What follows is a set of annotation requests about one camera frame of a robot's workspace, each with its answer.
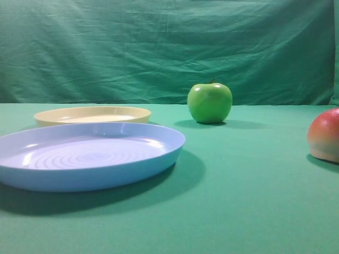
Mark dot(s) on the blue plastic plate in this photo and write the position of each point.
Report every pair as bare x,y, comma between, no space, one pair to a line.
87,156

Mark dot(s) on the green apple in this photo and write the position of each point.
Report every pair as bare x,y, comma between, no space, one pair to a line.
209,103

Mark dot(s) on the green backdrop cloth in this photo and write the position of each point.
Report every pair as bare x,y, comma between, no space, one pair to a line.
153,52

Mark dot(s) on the round yellow-red bread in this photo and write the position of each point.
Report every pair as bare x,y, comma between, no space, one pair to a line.
322,136

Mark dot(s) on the yellow plastic plate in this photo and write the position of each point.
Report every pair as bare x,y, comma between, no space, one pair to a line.
93,114

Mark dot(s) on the green table cloth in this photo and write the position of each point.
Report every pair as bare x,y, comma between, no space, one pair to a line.
246,186

